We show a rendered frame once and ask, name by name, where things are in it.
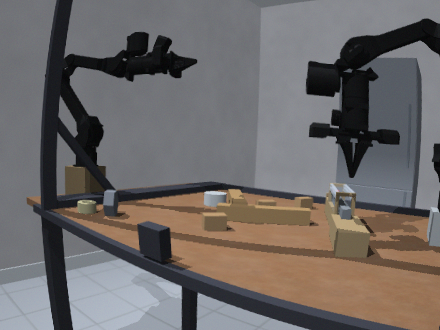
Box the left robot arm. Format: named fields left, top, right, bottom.
left=60, top=32, right=172, bottom=166

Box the beige roll of masking tape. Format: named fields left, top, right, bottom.
left=77, top=200, right=97, bottom=214

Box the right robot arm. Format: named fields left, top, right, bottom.
left=306, top=19, right=440, bottom=100

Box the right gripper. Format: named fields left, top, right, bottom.
left=309, top=97, right=400, bottom=178

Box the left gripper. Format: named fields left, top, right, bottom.
left=142, top=45, right=197, bottom=78

